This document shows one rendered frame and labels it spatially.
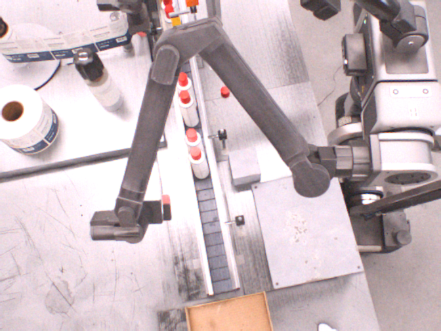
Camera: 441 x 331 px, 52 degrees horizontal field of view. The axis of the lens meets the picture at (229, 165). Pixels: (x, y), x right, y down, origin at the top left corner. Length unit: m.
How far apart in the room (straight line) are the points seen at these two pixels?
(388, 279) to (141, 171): 1.73
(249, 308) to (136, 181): 0.70
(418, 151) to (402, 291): 1.57
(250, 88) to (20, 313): 1.15
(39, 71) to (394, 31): 1.33
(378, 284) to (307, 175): 1.58
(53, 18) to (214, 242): 1.10
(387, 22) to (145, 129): 0.52
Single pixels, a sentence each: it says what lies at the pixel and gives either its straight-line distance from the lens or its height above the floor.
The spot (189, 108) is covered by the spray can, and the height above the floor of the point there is 1.03.
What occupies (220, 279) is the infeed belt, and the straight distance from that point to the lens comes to 1.50.
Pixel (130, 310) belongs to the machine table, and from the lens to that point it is 1.59.
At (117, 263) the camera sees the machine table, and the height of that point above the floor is 0.83.
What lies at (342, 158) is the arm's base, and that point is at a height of 1.48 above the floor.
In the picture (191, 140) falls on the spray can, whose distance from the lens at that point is 1.41.
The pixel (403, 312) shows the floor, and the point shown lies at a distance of 2.49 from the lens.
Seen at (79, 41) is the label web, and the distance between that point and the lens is 1.75.
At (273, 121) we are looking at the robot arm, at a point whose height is 1.55.
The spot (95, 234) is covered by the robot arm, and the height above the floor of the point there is 1.33.
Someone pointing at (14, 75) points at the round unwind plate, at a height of 0.89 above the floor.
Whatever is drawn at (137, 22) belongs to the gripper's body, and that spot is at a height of 1.18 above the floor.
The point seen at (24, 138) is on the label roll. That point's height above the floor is 1.00.
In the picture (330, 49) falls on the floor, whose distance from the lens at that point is 2.86.
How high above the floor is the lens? 2.37
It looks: 71 degrees down
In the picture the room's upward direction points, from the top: 7 degrees counter-clockwise
